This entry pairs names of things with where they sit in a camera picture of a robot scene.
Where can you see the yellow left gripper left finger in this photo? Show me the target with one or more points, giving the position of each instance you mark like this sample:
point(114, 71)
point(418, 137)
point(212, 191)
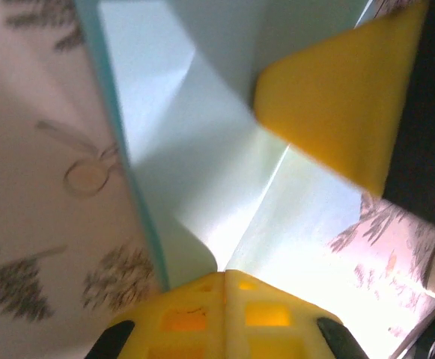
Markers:
point(187, 321)

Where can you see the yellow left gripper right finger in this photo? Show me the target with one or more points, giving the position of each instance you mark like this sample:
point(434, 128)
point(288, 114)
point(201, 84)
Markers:
point(269, 321)

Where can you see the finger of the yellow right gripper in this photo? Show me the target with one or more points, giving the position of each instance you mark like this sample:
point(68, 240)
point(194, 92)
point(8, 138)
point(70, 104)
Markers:
point(333, 104)

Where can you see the light blue paper sheet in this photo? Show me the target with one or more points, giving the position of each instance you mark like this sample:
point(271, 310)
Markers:
point(172, 131)

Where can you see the floral tablecloth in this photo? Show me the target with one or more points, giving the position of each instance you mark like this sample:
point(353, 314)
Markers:
point(33, 187)

